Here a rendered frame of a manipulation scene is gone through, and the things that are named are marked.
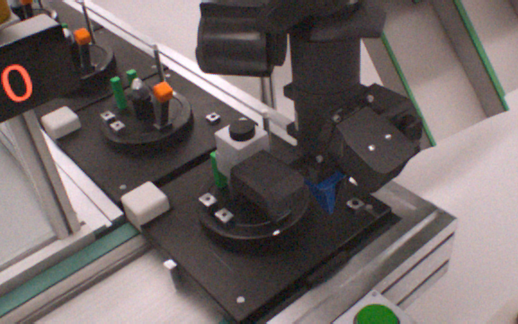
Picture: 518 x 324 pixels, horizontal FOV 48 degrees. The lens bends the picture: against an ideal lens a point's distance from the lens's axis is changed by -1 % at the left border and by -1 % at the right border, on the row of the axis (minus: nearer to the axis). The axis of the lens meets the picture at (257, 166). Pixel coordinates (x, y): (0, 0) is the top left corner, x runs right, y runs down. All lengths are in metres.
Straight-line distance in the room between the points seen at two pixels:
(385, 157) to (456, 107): 0.36
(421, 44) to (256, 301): 0.41
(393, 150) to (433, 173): 0.47
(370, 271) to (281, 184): 0.22
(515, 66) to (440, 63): 0.14
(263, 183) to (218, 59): 0.11
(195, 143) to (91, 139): 0.16
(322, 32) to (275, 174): 0.12
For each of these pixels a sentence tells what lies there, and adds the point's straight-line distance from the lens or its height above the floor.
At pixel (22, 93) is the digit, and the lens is 0.61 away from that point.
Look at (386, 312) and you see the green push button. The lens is 0.62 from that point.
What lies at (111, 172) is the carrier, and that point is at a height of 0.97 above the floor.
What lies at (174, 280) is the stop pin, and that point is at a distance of 0.70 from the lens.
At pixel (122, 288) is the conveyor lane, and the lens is 0.75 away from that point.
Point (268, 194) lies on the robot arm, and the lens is 0.47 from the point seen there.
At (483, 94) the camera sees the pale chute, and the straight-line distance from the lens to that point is 0.84.
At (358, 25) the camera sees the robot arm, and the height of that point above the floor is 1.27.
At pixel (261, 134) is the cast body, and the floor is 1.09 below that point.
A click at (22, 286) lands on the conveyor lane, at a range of 0.76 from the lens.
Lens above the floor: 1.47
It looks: 40 degrees down
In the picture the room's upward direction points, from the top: 7 degrees counter-clockwise
